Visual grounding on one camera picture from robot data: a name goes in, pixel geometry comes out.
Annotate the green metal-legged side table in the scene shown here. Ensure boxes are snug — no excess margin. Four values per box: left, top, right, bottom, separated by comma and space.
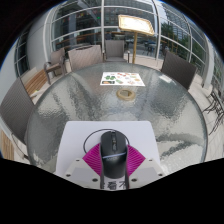
202, 83, 224, 136

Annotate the black computer mouse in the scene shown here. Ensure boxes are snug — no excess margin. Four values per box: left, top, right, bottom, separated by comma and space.
99, 130, 129, 181

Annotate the wooden slat bench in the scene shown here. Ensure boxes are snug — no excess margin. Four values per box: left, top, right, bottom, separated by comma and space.
0, 129, 16, 161
21, 67, 50, 96

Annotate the round glass table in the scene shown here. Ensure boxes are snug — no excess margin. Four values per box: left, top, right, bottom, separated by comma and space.
25, 61, 209, 178

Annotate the grey wicker chair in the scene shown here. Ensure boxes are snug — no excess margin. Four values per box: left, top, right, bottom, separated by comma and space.
0, 76, 37, 158
67, 44, 105, 73
103, 39, 130, 64
42, 46, 68, 85
160, 50, 199, 91

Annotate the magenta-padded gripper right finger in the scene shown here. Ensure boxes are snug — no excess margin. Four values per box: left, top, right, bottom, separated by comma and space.
125, 144, 166, 191

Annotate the gold table centre ring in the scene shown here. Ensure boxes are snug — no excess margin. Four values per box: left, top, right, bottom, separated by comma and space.
115, 87, 137, 102

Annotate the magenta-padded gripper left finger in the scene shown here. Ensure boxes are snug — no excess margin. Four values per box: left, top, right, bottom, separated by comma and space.
63, 142, 103, 191

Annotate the gold-framed menu stand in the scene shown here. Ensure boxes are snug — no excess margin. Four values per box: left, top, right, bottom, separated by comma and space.
117, 14, 157, 65

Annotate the colourful menu card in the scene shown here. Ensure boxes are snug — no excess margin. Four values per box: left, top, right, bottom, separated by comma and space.
99, 71, 147, 87

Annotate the white printed mouse pad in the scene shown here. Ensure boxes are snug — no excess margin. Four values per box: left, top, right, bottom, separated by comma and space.
54, 120, 162, 191

